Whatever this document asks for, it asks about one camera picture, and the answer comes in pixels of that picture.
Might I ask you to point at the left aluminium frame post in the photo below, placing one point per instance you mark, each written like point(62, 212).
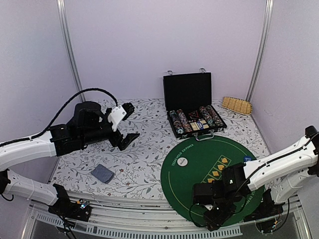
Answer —
point(68, 44)

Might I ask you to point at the front aluminium rail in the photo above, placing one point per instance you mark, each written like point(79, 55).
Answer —
point(120, 218)

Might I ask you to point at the green round poker mat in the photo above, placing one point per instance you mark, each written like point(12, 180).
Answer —
point(206, 160)

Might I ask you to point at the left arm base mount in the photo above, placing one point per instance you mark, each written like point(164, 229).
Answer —
point(65, 208)

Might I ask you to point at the poker chip row far left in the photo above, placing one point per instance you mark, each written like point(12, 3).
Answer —
point(176, 122)

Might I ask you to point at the white dealer button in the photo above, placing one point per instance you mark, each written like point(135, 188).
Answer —
point(182, 161)

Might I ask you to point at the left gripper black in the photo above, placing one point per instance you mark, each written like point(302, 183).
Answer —
point(116, 142)

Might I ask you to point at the aluminium frame post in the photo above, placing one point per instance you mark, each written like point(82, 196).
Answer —
point(261, 48)
point(68, 44)

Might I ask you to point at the right aluminium frame post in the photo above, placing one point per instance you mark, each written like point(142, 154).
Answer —
point(261, 48)

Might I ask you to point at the triangular all in card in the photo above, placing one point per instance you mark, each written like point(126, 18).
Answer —
point(194, 116)

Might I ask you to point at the blue small blind button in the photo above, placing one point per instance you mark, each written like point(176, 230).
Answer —
point(247, 158)

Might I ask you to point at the blue grey folded cloth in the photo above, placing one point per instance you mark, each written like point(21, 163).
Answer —
point(102, 173)

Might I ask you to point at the poker chip row far right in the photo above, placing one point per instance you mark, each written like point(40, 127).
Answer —
point(217, 120)

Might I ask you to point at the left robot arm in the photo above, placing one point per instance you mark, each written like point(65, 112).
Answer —
point(89, 125)

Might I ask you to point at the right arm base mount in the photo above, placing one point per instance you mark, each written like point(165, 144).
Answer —
point(266, 209)

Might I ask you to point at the woven bamboo tray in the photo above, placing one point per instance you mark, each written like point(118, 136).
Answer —
point(237, 105)

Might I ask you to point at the black poker chip case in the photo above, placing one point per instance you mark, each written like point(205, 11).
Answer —
point(188, 92)

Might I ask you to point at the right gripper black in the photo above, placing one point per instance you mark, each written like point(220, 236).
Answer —
point(214, 221)

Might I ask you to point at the playing card deck box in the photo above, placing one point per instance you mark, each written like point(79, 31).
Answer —
point(199, 125)

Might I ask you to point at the poker chip row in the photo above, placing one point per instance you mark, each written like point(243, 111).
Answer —
point(217, 120)
point(176, 122)
point(206, 116)
point(187, 127)

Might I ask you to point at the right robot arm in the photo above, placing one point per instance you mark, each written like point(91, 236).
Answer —
point(284, 172)

